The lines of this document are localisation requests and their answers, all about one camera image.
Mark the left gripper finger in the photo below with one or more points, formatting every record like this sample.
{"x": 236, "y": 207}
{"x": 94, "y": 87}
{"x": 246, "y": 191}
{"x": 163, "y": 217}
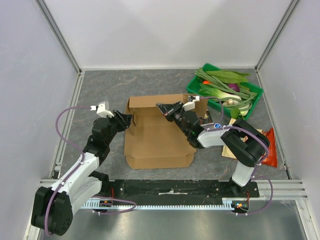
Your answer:
{"x": 126, "y": 120}
{"x": 118, "y": 114}

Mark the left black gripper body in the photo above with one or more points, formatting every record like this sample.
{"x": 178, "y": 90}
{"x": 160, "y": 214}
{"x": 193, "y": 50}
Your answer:
{"x": 116, "y": 125}

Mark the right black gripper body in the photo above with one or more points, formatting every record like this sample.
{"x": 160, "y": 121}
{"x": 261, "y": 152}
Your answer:
{"x": 173, "y": 113}

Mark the brown cardboard box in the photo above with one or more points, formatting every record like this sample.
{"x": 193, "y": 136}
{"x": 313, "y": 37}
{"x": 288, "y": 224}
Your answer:
{"x": 152, "y": 142}

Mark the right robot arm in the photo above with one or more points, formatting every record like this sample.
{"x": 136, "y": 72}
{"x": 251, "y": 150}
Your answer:
{"x": 246, "y": 143}

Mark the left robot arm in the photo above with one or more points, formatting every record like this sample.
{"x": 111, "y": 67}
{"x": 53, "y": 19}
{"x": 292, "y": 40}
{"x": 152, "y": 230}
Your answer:
{"x": 55, "y": 206}

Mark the clear plastic water bottle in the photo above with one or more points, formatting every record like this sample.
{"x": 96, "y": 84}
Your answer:
{"x": 212, "y": 126}

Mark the white mushroom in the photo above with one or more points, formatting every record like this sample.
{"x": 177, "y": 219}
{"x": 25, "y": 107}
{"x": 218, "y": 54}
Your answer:
{"x": 230, "y": 102}

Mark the beige paper bag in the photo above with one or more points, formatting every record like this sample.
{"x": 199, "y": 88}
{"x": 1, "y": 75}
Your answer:
{"x": 226, "y": 152}

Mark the green plastic tray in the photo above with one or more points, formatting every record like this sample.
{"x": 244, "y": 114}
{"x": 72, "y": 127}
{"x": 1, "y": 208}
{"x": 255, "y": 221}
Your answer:
{"x": 193, "y": 87}

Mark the red onion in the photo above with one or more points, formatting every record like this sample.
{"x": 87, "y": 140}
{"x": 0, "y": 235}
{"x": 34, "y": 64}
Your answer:
{"x": 234, "y": 87}

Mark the green leafy vegetables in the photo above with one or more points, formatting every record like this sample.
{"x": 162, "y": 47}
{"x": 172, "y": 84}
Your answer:
{"x": 229, "y": 77}

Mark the green long beans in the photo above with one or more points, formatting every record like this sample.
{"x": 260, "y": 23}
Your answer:
{"x": 245, "y": 93}

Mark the red chip bag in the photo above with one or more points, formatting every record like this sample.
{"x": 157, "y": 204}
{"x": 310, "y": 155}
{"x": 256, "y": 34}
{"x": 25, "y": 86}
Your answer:
{"x": 272, "y": 159}

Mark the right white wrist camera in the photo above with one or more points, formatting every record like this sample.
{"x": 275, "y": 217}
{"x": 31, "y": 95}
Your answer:
{"x": 191, "y": 102}

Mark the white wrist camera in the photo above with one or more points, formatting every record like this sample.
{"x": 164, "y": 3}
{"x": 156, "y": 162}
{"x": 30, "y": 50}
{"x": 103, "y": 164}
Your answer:
{"x": 191, "y": 102}
{"x": 102, "y": 110}

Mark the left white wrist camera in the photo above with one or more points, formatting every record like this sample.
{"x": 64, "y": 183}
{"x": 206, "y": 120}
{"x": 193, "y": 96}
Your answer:
{"x": 102, "y": 110}

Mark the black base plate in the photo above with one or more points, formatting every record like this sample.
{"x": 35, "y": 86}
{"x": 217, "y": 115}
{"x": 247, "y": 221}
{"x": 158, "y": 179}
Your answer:
{"x": 172, "y": 190}

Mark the white slotted cable duct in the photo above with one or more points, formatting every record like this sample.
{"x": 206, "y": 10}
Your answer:
{"x": 99, "y": 204}

